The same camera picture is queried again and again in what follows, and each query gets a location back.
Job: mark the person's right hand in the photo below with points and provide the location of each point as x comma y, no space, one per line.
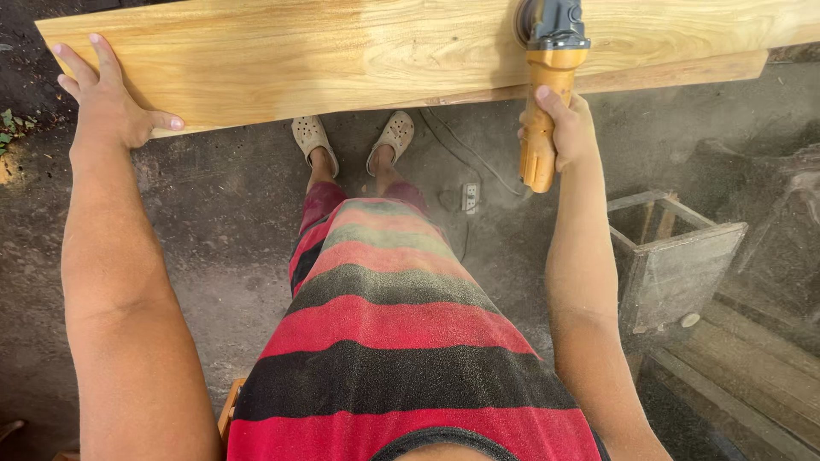
572,131

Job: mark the person's left hand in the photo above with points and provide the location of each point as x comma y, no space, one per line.
106,105

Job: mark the yellow angle grinder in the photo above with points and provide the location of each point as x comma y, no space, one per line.
544,96

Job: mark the light wooden plank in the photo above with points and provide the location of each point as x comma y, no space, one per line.
307,57

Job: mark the small green plant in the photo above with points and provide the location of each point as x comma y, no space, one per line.
11,128

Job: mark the wooden support beam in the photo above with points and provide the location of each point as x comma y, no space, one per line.
666,73

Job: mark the white power strip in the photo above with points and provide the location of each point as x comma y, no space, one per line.
471,198

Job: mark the dusty wooden crate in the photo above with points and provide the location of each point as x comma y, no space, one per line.
672,262

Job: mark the beige perforated clog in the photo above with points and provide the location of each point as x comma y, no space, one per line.
392,138
314,141

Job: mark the dark red shorts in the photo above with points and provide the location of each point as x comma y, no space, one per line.
327,202

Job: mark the red black striped shirt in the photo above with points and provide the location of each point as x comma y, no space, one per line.
397,346

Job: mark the orange wooden stool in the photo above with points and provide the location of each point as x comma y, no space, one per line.
229,410

